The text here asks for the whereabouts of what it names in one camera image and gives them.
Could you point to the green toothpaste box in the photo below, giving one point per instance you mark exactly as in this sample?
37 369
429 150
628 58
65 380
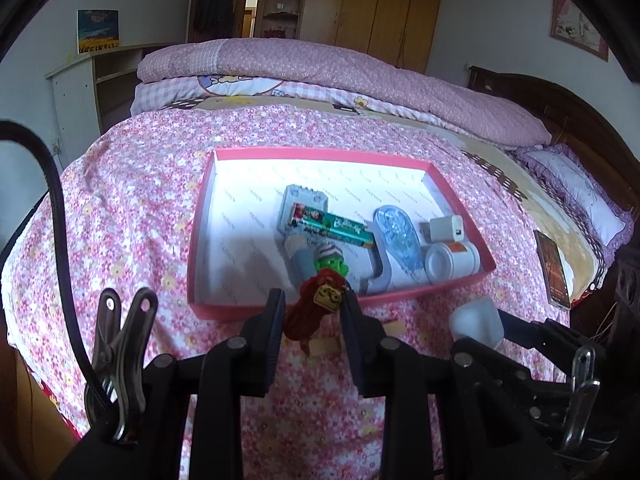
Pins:
340 227

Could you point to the red patterned cloth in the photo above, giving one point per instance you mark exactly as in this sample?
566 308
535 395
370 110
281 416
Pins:
52 395

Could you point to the white shelf desk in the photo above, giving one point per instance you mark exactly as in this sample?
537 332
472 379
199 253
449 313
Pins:
72 95

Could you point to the wall socket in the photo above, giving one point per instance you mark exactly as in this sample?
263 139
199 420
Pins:
56 149

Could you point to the dark wooden headboard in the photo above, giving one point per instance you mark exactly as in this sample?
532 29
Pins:
565 105

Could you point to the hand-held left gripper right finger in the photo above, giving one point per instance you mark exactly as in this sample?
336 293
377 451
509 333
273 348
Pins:
350 320

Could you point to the red toy figure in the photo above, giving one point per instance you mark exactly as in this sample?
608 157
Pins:
310 310

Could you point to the wooden wardrobe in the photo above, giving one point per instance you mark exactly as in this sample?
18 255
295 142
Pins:
370 5

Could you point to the green toy figure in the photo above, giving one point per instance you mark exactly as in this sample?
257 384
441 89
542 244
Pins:
331 260

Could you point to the folded cartoon blanket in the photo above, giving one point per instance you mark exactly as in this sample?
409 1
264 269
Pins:
240 85

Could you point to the pink cardboard box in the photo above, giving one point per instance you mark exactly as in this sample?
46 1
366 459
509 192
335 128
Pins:
225 310

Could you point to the blue plastic hook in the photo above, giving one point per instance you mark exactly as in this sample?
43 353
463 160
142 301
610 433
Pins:
302 262

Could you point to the framed wall picture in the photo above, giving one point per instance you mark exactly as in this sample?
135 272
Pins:
577 25

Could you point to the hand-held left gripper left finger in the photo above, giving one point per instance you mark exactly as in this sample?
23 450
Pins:
277 320

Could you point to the metal spring clip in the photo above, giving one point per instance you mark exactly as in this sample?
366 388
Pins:
120 360
580 400

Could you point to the white rounded plastic case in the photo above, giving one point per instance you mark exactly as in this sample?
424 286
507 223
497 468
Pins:
475 320

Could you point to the pink floral bed sheet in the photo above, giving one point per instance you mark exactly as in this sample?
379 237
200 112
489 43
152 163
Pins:
130 200

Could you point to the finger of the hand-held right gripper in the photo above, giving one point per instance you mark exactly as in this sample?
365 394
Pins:
490 360
535 330

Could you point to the wooden bookshelf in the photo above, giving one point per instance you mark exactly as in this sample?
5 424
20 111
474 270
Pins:
282 15

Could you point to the blue correction tape dispenser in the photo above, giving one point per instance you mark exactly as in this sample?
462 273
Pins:
397 235

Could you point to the white and grey power adapter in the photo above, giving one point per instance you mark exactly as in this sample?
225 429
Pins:
305 197

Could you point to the white charger cube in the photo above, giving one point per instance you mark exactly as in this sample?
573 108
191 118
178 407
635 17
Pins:
447 227

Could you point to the folded pink quilt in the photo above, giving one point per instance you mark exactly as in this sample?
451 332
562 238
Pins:
340 65

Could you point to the hanging dark coat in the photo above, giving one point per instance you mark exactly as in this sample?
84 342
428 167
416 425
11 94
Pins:
214 5

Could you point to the yellow cartoon bed sheet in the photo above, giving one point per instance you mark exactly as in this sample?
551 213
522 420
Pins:
520 200

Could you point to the white jar with orange label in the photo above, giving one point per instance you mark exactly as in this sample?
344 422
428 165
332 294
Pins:
460 257

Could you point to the beige flat piece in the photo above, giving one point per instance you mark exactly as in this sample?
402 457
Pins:
394 327
322 346

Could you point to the purple frilled pillow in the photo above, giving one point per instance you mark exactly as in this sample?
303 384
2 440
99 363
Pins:
580 195

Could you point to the blue and yellow wall poster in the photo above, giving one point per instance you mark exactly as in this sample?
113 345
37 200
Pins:
98 31

